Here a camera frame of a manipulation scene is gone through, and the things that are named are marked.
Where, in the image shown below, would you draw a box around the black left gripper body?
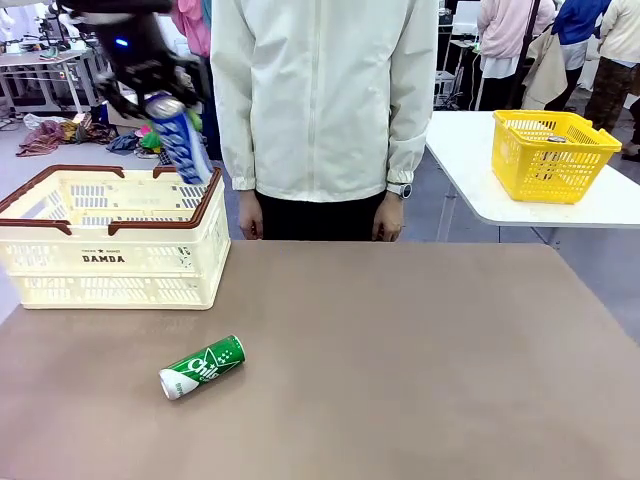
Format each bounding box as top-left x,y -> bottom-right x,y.
94,10 -> 176,91

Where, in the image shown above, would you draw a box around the green soda can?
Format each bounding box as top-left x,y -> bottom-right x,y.
158,334 -> 247,401

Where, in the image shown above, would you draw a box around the person's right forearm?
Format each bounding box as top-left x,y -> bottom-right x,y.
212,94 -> 259,193

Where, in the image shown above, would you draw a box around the person's left forearm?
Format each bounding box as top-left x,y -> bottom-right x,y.
384,94 -> 437,197

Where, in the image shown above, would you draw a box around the cream plastic shopping basket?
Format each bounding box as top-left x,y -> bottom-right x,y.
0,164 -> 233,312

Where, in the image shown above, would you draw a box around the yellow plastic basket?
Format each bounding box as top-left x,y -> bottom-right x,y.
491,109 -> 623,205

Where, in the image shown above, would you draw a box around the person's right hand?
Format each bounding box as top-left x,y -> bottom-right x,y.
237,190 -> 264,241

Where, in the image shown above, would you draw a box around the person's left hand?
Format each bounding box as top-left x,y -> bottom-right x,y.
372,194 -> 404,244

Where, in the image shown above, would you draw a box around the colourful clothes pile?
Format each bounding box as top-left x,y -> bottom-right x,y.
106,102 -> 174,169

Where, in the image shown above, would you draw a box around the bystander in pink jacket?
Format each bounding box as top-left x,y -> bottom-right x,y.
172,0 -> 224,161

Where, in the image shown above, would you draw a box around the patterned cloth heap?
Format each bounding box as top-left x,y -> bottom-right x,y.
16,113 -> 119,159

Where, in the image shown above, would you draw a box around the grey work table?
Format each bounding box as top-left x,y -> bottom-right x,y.
0,47 -> 109,116

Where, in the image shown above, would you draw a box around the cream white jacket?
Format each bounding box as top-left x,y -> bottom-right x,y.
209,0 -> 439,204

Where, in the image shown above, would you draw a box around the black trousers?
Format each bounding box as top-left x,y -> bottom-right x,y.
254,188 -> 389,242

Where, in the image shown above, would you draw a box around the white computer tower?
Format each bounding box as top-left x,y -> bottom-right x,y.
434,69 -> 457,109

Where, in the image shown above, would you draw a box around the white side table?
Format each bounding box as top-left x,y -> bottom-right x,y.
424,110 -> 640,246

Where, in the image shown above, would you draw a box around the bystander in pink hoodie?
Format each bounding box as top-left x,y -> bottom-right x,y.
476,0 -> 557,112

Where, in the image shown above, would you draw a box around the beige hanging coat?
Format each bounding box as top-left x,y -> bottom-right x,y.
522,27 -> 570,112

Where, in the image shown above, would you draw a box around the bystander in blue top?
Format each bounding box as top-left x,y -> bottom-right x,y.
551,0 -> 612,114

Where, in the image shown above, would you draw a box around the bystander in cream top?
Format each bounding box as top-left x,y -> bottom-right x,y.
583,0 -> 640,135

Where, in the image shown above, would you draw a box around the brown basket handle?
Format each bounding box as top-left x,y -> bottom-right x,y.
0,164 -> 125,236
107,166 -> 224,237

